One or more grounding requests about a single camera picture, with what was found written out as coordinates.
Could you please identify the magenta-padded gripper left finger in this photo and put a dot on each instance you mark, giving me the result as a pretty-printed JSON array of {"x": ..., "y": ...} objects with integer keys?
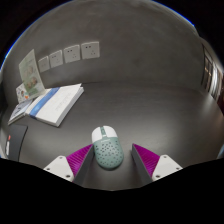
[{"x": 61, "y": 166}]

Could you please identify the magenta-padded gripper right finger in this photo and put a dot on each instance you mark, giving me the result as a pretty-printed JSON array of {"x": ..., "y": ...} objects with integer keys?
[{"x": 163, "y": 166}]

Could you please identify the green and white computer mouse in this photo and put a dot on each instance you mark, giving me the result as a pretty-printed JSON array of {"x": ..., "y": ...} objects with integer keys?
[{"x": 107, "y": 150}]

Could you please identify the white book with blue band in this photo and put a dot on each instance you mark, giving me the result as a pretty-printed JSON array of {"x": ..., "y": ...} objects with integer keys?
[{"x": 58, "y": 105}]

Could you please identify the grey striped booklet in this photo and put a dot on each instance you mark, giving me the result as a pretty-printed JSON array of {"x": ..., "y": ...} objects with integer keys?
[{"x": 19, "y": 111}]

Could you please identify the small white illustrated card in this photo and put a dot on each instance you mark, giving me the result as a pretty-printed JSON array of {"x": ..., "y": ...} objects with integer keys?
[{"x": 21, "y": 94}]

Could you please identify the green menu sign stand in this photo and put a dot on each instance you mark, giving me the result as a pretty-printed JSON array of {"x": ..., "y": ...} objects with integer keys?
[{"x": 30, "y": 75}]

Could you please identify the black framed glass partition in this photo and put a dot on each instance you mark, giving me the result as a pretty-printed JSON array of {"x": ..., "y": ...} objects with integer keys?
[{"x": 211, "y": 75}]

